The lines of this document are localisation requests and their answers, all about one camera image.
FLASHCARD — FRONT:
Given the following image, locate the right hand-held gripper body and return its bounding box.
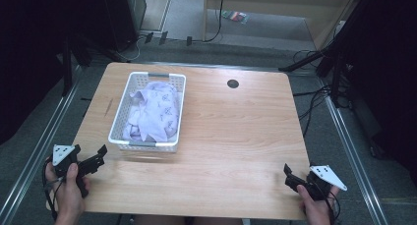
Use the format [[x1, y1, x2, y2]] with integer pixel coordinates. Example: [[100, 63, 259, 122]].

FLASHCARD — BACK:
[[304, 164, 348, 202]]

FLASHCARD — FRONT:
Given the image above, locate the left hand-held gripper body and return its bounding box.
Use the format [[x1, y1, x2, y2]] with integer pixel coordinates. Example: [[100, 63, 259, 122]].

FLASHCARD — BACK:
[[51, 143, 90, 198]]

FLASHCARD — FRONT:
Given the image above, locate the person's right hand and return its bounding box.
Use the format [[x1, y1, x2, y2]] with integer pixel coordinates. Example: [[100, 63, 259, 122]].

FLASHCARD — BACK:
[[296, 184, 340, 225]]

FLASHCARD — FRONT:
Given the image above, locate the person's left hand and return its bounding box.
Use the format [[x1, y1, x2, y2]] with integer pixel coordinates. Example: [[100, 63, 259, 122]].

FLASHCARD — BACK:
[[44, 161, 91, 223]]

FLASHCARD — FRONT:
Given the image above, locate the white perforated plastic basket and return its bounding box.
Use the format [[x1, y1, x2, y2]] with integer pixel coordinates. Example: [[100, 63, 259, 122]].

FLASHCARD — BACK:
[[107, 71, 188, 153]]

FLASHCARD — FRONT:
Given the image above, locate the white patterned cloth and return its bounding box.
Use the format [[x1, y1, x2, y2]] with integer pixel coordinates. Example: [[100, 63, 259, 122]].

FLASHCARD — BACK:
[[122, 81, 181, 143]]

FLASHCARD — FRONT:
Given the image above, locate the black stand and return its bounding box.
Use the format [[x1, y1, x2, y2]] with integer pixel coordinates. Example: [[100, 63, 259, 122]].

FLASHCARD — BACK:
[[277, 0, 368, 109], [60, 34, 94, 97]]

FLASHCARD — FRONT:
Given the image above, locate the colourful packet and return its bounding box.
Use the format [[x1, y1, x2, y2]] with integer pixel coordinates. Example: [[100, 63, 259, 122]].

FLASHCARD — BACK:
[[221, 10, 251, 25]]

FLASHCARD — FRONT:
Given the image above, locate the metal floor rail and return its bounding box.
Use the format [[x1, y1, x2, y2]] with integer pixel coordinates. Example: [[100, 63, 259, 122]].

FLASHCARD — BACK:
[[0, 65, 84, 225], [317, 77, 391, 225]]

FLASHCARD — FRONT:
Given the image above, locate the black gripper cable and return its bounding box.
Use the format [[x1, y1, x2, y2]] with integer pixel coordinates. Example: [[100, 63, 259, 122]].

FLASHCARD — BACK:
[[319, 182, 342, 225], [41, 156, 66, 221]]

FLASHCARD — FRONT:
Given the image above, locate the bundle of black floor cables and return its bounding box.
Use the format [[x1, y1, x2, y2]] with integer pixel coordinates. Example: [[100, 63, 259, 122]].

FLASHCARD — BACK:
[[291, 48, 352, 139]]

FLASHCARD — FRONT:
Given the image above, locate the light wooden furniture frame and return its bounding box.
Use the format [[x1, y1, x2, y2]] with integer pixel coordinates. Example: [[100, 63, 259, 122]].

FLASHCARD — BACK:
[[202, 0, 366, 51]]

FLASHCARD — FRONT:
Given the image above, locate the black hanging cable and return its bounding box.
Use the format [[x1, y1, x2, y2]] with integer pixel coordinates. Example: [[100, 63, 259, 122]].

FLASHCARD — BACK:
[[202, 0, 226, 43]]

